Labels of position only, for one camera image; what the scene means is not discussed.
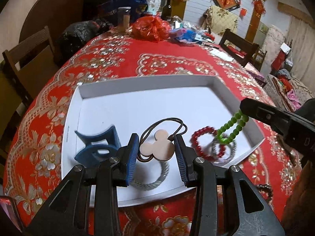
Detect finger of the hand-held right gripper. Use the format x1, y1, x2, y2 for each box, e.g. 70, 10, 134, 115
239, 98, 291, 135

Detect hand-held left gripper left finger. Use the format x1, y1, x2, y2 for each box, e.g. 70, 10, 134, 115
26, 133, 141, 236

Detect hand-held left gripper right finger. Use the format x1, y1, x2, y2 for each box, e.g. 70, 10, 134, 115
174, 135, 286, 236

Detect mouse-shaped charm hair tie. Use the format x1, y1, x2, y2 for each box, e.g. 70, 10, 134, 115
137, 118, 188, 164

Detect grey braided hair tie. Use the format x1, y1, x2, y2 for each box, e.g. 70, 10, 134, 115
209, 138, 237, 164
130, 161, 170, 191

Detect red bead bracelet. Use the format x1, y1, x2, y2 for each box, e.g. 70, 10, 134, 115
191, 126, 225, 162

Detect blue hair claw clip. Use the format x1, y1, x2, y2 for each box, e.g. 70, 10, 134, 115
74, 125, 121, 168

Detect green bead bracelet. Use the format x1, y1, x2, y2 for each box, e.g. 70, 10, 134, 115
216, 110, 249, 145

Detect white shallow cardboard box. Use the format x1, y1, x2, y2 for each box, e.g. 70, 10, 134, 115
61, 75, 266, 207

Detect person's right forearm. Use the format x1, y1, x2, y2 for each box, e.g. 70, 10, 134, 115
282, 162, 315, 236

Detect dark cloth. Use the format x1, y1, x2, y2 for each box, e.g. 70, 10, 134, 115
295, 98, 315, 118

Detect cluttered floral sofa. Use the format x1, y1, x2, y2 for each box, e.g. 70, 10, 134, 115
267, 75, 309, 112

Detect small dark wooden chair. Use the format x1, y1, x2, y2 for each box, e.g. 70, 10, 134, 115
251, 49, 267, 72

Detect red gift bag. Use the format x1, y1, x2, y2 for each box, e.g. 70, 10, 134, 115
271, 50, 287, 72

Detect white paper sheet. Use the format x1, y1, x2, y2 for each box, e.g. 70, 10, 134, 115
209, 49, 233, 61

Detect beige floral cloth cover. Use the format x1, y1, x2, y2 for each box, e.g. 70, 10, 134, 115
203, 5, 239, 39

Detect blue plastic packets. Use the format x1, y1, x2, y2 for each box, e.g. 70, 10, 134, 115
171, 27, 200, 43

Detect red plastic bag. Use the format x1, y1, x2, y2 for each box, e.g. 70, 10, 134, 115
132, 16, 171, 42

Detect smartphone with lit screen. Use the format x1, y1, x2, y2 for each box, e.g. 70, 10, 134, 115
0, 196, 24, 236

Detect glass jar with dark lid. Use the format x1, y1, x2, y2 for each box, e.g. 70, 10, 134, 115
118, 7, 132, 33

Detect dark glass bottle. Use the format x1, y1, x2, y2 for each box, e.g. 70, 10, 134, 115
161, 0, 173, 22

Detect blue plastic bag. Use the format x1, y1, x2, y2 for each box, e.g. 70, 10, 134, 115
98, 0, 148, 20

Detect white carton box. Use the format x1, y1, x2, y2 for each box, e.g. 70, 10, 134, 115
136, 0, 164, 18

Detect round brown wooden board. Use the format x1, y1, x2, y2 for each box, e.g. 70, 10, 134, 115
19, 0, 91, 62

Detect dark bead bracelet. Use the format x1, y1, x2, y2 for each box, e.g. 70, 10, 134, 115
256, 183, 274, 202

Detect red knot wall ornament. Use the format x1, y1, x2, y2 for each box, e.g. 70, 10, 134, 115
251, 0, 267, 18

